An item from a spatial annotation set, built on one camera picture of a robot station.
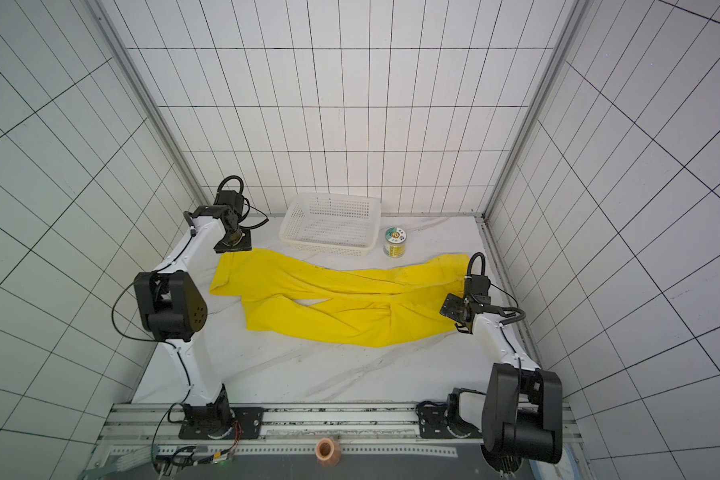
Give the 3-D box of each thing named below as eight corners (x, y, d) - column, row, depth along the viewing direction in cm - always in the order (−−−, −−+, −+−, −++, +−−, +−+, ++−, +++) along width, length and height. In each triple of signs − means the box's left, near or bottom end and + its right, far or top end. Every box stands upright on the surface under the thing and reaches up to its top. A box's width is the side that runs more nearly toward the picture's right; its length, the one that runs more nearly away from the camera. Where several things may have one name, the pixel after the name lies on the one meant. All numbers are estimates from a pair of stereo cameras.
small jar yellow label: (384, 258, 108) (385, 245, 101) (382, 240, 113) (384, 226, 107) (405, 258, 108) (407, 245, 101) (403, 240, 113) (405, 226, 107)
